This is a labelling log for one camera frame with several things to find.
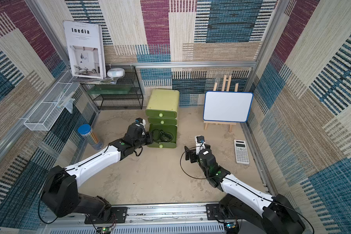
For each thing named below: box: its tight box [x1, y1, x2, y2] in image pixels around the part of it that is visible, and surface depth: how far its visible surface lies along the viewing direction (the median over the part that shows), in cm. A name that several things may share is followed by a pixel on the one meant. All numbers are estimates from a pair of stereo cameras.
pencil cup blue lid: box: [77, 123, 104, 151], surface depth 87 cm
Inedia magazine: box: [63, 20, 107, 79], surface depth 79 cm
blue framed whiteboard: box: [202, 91, 254, 123], surface depth 97 cm
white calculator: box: [233, 139, 250, 165], surface depth 96 cm
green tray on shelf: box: [86, 84, 135, 94], surface depth 100 cm
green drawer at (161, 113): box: [145, 109, 177, 119], surface depth 93 cm
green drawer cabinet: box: [145, 89, 180, 137], surface depth 98 cm
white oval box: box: [106, 67, 126, 78], surface depth 89 cm
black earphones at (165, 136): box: [159, 129, 174, 143], surface depth 103 cm
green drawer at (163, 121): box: [147, 117, 177, 126], surface depth 98 cm
